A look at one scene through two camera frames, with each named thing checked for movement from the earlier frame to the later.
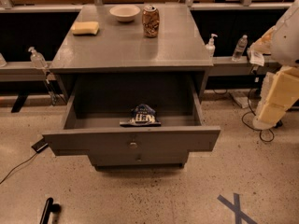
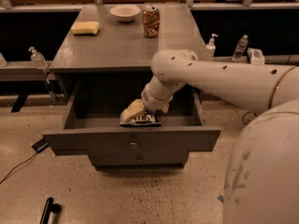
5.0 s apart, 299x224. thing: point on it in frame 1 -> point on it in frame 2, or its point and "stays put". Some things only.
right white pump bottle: x=210 y=47 stays put
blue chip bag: x=142 y=115 stays put
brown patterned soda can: x=150 y=21 stays put
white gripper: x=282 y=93 -> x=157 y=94
